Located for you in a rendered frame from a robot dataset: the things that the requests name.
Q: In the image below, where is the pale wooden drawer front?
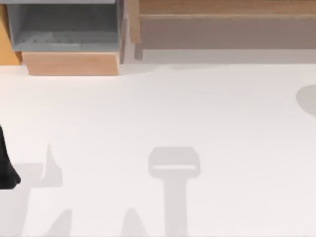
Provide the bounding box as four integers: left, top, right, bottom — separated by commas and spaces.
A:
21, 51, 121, 76

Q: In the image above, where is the wooden open shelf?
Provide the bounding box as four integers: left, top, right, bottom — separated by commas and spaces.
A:
126, 0, 316, 61

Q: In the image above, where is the grey pierced drawer inside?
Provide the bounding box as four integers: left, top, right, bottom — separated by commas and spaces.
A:
5, 0, 122, 53

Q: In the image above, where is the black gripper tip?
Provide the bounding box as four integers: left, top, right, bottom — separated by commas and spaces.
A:
0, 126, 22, 191

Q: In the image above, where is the wooden cupboard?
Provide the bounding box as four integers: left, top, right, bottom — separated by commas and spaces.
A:
0, 3, 23, 67

